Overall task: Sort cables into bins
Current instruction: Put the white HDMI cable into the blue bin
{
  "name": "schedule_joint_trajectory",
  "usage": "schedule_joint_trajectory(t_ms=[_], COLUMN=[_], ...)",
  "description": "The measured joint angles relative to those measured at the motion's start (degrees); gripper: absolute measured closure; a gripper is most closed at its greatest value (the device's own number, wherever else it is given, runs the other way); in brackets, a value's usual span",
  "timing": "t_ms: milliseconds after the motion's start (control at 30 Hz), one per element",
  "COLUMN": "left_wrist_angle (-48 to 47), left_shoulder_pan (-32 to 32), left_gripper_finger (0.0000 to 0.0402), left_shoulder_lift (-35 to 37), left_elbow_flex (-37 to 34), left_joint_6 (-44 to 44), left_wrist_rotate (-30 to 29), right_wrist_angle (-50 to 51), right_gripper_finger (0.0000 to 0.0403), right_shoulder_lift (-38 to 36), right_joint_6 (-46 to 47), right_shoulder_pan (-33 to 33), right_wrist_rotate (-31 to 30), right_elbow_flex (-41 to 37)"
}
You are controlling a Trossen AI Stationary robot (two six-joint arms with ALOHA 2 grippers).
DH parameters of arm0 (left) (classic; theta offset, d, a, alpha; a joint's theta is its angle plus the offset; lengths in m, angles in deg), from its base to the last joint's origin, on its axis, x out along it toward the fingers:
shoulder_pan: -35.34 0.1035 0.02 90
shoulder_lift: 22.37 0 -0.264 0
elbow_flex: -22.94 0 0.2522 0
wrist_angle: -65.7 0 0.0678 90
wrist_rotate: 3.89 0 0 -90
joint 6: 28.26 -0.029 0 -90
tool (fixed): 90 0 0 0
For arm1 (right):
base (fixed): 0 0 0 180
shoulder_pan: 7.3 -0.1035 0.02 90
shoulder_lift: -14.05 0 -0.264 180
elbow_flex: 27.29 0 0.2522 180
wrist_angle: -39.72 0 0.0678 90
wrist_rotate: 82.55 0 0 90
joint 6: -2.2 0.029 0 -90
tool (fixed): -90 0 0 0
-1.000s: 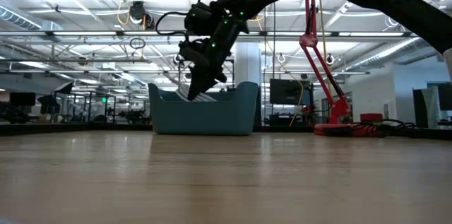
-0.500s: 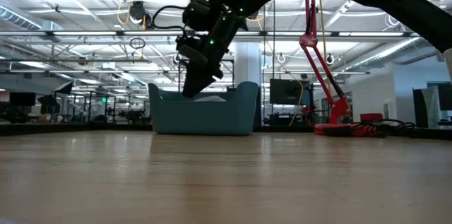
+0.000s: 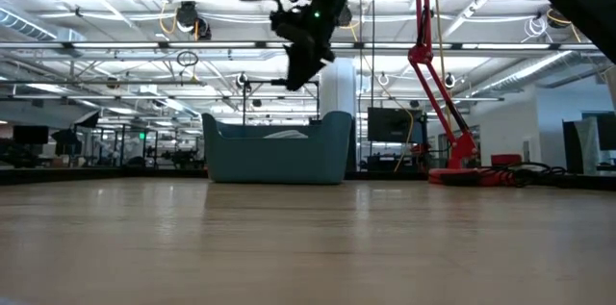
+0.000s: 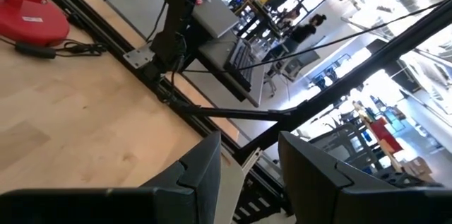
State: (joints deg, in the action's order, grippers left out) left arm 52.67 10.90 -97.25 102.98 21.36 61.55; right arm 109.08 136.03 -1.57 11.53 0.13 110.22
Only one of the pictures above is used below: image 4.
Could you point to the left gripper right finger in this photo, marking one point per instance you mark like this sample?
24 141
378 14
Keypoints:
318 195

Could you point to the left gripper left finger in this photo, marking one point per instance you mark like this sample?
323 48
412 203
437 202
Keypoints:
183 199

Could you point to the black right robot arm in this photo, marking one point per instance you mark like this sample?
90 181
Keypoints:
176 22

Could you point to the red storage cart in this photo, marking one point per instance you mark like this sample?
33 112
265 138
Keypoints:
385 135

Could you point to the brown cardboard box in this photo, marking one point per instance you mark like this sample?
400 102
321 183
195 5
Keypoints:
420 167

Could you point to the grey office chair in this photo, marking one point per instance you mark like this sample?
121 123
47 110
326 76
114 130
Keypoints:
300 65

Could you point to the black keyboard coloured keys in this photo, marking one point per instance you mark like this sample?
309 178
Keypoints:
240 63

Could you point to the silver mounting plate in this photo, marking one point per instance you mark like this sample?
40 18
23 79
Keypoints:
137 57

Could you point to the dark grey desk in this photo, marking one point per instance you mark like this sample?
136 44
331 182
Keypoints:
212 52
215 15

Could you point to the person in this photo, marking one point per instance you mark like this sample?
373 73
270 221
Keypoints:
303 33
291 17

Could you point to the red desk lamp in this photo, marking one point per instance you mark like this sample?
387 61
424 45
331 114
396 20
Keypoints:
31 22

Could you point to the black aluminium table frame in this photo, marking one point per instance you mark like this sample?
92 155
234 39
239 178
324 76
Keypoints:
335 93

